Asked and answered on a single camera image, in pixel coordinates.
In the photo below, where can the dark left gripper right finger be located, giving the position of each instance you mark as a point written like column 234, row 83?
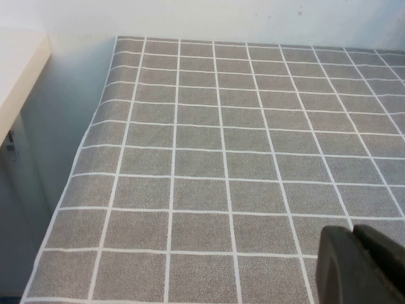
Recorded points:
column 386, row 253

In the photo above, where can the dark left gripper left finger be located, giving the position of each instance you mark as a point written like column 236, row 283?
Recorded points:
column 338, row 272

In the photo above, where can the grey white-grid tablecloth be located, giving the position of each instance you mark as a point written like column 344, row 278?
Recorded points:
column 205, row 158

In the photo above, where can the white side table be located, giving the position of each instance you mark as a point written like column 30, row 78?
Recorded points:
column 19, row 69

